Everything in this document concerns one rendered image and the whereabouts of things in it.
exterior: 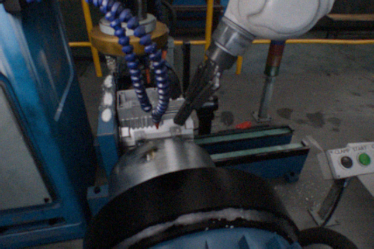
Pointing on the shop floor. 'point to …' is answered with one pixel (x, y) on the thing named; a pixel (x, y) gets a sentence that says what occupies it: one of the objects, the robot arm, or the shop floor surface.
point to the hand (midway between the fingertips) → (183, 113)
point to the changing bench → (347, 19)
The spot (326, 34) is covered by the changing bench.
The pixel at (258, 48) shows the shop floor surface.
